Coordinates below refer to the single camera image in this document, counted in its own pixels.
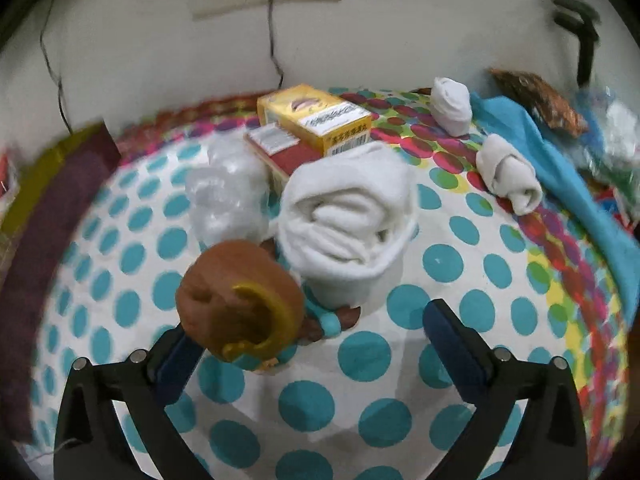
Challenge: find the white rolled sock near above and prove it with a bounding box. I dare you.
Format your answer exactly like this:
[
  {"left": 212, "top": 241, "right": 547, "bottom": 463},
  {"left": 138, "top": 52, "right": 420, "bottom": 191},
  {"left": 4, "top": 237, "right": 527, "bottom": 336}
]
[{"left": 476, "top": 134, "right": 544, "bottom": 216}]

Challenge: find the clear plastic bag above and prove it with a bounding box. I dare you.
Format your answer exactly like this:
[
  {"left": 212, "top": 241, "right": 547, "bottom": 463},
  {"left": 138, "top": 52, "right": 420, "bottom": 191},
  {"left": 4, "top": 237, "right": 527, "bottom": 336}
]
[{"left": 574, "top": 86, "right": 639, "bottom": 222}]

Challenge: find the grey hanging cable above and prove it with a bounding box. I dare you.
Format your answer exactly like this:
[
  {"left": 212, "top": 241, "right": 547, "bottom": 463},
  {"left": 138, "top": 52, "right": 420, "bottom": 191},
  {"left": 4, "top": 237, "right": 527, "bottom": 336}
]
[{"left": 38, "top": 0, "right": 75, "bottom": 137}]

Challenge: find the large white sock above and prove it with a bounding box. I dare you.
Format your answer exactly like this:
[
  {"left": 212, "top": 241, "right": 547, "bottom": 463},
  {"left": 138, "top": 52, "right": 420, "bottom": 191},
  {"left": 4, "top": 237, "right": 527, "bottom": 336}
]
[{"left": 277, "top": 141, "right": 419, "bottom": 310}]

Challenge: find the gold cardboard box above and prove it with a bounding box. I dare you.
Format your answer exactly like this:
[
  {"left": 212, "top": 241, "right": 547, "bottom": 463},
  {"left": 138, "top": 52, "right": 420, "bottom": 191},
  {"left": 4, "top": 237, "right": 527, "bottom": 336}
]
[{"left": 1, "top": 122, "right": 120, "bottom": 442}]

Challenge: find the red white small box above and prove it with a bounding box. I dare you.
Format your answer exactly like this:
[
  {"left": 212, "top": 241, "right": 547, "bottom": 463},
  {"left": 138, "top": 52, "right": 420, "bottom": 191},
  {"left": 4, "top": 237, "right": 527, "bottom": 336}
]
[{"left": 244, "top": 124, "right": 321, "bottom": 195}]

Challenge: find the blue cloth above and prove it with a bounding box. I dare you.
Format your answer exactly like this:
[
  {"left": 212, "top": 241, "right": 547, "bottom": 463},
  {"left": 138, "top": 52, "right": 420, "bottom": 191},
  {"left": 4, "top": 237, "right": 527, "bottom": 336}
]
[{"left": 471, "top": 92, "right": 639, "bottom": 324}]

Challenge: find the polka dot bed sheet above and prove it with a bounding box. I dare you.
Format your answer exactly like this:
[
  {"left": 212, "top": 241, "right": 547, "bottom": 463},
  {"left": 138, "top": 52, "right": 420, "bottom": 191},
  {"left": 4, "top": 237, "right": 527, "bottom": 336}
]
[{"left": 22, "top": 90, "right": 628, "bottom": 479}]

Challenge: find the clear plastic bottle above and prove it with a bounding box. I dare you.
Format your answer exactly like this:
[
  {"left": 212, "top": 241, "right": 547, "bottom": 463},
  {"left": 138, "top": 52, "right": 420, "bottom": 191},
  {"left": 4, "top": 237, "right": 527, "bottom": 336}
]
[{"left": 184, "top": 133, "right": 270, "bottom": 247}]

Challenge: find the black power cable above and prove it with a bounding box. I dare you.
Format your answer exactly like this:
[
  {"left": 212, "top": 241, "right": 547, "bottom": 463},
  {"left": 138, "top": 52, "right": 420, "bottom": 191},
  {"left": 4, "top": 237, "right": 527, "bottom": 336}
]
[{"left": 264, "top": 0, "right": 286, "bottom": 92}]

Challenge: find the brown monkey plush toy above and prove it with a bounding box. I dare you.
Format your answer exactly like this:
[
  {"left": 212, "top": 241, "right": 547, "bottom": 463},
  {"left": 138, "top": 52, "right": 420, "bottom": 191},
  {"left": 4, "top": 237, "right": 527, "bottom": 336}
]
[{"left": 175, "top": 238, "right": 361, "bottom": 372}]

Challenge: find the brown snack packet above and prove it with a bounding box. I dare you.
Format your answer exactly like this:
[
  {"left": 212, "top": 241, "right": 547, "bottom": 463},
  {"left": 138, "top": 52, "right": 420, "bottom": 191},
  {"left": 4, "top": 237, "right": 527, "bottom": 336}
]
[{"left": 488, "top": 68, "right": 588, "bottom": 139}]

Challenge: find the black clamp mount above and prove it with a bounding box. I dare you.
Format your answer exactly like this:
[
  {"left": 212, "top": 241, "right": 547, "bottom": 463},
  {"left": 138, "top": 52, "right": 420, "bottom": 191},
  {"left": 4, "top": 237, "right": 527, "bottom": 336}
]
[{"left": 551, "top": 0, "right": 601, "bottom": 88}]

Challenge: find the white rolled sock far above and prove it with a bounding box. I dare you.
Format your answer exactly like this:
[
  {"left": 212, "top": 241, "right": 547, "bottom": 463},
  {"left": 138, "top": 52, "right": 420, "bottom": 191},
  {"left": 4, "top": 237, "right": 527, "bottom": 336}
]
[{"left": 430, "top": 77, "right": 472, "bottom": 138}]

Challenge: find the yellow medicine box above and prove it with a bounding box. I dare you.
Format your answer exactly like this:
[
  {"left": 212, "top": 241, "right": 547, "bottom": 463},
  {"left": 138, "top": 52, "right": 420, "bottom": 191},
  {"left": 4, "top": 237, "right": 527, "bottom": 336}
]
[{"left": 257, "top": 84, "right": 372, "bottom": 156}]

